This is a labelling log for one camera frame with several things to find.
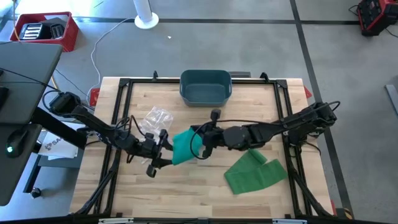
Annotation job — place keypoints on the small black toaster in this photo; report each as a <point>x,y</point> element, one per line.
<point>57,31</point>

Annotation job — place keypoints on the black desk support beam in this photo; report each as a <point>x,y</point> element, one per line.
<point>53,126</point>

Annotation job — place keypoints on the dark grey flat block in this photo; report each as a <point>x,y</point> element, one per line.
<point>241,74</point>

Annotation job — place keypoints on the black silver toaster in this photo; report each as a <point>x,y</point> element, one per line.
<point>31,31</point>

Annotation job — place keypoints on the black computer mouse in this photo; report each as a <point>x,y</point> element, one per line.
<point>17,141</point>

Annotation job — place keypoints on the clear plastic bag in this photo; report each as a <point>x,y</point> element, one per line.
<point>155,119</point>

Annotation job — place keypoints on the black caster wheel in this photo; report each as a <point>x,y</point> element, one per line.
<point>35,193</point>

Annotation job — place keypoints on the silver metal bracket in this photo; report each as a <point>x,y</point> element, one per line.
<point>115,220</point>
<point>289,221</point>

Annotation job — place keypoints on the orange black striped clamp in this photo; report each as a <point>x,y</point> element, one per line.
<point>346,213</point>

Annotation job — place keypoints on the black metal table frame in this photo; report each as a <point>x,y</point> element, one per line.
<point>155,81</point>

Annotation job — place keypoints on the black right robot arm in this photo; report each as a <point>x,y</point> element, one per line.
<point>270,130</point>

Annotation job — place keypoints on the white pole with round base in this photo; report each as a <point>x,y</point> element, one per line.
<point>146,20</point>

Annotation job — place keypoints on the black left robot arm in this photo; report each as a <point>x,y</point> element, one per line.
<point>93,119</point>

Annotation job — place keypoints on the teal plastic bin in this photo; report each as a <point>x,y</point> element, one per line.
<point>205,93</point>

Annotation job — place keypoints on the dark green elastic bandage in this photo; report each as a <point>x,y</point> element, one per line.
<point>258,177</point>

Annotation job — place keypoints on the grey desk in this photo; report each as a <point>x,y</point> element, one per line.
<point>25,77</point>

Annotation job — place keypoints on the red and black device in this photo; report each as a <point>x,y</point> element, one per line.
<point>376,15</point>

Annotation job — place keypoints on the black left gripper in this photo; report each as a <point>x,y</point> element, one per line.
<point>149,147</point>

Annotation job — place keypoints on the white printed paper sheet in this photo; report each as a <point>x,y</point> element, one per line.
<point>59,146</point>

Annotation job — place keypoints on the red plastic crate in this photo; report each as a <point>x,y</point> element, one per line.
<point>70,37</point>

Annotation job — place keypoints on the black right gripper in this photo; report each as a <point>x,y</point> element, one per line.
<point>214,137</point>

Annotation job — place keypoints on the grey metal bar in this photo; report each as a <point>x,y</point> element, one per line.
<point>392,98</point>

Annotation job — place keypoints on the teal elastic bandage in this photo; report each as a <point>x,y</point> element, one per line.
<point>182,146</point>

